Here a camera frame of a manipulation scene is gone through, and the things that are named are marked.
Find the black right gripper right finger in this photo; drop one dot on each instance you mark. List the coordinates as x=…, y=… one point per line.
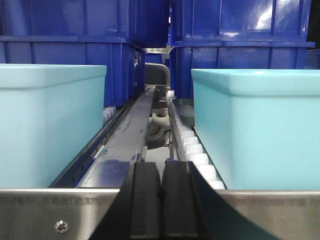
x=193, y=211

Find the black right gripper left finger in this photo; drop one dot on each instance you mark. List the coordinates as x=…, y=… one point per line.
x=135, y=213

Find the light blue bin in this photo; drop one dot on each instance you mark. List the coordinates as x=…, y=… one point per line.
x=48, y=114
x=260, y=127

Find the white roller track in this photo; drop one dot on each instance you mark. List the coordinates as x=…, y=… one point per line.
x=188, y=146

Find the dark blue bin stack right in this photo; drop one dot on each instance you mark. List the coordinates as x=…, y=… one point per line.
x=236, y=34

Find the dark blue bin stack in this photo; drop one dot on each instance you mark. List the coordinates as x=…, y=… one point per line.
x=114, y=33
x=236, y=34

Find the dark blue bin stack left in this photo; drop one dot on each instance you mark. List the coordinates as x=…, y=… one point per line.
x=114, y=33

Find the steel shelf divider rail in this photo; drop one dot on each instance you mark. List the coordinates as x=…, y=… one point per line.
x=106, y=159

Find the steel shelf front rail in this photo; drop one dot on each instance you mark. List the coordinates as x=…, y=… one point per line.
x=73, y=214

